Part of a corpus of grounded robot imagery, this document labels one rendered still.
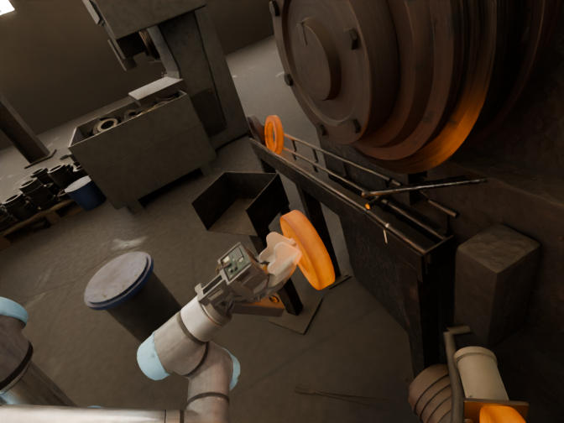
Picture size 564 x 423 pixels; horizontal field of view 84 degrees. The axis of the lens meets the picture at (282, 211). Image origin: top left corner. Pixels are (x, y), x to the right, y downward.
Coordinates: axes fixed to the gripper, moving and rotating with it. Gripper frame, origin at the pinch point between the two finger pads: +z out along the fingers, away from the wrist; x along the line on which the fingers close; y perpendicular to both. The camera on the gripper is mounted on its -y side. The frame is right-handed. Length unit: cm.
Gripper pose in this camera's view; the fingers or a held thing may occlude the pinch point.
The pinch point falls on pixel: (302, 242)
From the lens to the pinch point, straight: 58.4
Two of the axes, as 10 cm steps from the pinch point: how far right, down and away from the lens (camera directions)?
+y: -5.2, -6.1, -6.0
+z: 7.6, -6.5, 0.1
